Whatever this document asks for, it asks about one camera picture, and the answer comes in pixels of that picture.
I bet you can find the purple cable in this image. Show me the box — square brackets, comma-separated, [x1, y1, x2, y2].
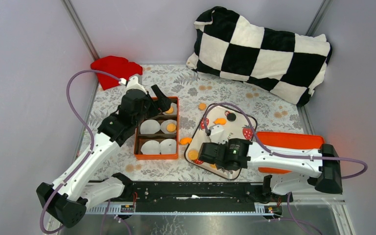
[39, 70, 124, 235]
[202, 102, 369, 235]

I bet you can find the orange fish cookie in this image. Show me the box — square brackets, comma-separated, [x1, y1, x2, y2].
[214, 117, 227, 125]
[179, 138, 192, 145]

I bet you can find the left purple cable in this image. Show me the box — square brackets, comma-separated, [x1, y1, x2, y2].
[39, 70, 124, 235]

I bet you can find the red cloth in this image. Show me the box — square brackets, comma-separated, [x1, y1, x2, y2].
[90, 55, 143, 90]

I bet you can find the black white checkered blanket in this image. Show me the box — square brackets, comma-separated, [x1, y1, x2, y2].
[186, 6, 332, 106]

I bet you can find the orange compartment cookie box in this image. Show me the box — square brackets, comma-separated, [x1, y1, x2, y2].
[134, 96, 179, 160]

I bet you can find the white strawberry tray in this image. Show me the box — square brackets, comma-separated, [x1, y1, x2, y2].
[184, 105, 257, 180]

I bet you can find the small round yellow biscuit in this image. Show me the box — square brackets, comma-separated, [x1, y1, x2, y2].
[164, 106, 174, 115]

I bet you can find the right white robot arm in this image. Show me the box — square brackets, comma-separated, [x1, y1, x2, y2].
[198, 125, 343, 202]

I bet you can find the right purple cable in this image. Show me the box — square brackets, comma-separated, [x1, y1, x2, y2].
[202, 102, 369, 235]

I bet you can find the orange box lid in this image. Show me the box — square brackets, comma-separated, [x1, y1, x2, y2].
[248, 132, 325, 178]

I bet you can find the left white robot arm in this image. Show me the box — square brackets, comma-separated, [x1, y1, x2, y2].
[36, 76, 171, 228]

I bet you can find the white paper cup liner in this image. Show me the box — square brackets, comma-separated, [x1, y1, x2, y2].
[163, 103, 178, 115]
[140, 119, 161, 135]
[160, 139, 177, 155]
[141, 140, 161, 155]
[160, 119, 177, 134]

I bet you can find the black sandwich cookie top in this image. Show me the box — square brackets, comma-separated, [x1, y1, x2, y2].
[226, 112, 236, 122]

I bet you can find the floral table mat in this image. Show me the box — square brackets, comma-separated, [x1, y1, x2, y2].
[71, 64, 318, 183]

